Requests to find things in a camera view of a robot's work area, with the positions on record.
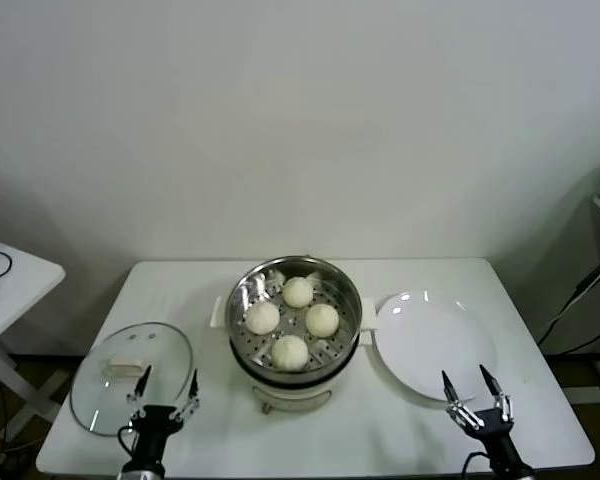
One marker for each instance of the white steamed baozi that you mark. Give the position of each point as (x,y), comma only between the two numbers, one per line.
(290,353)
(262,318)
(298,292)
(322,320)

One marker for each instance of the white side table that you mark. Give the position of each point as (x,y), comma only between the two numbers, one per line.
(20,285)

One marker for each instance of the white round plate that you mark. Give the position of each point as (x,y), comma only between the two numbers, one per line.
(430,340)

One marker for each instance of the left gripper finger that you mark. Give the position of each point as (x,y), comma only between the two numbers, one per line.
(139,395)
(192,400)

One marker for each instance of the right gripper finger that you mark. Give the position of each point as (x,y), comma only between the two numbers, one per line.
(502,402)
(455,407)

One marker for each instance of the stainless steel steamer basket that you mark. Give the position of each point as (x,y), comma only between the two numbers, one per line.
(250,295)

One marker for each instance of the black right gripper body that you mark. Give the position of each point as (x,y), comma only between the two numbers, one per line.
(497,432)

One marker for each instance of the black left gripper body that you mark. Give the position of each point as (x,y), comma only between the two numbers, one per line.
(152,430)

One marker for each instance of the glass pot lid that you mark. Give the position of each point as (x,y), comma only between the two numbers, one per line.
(110,395)

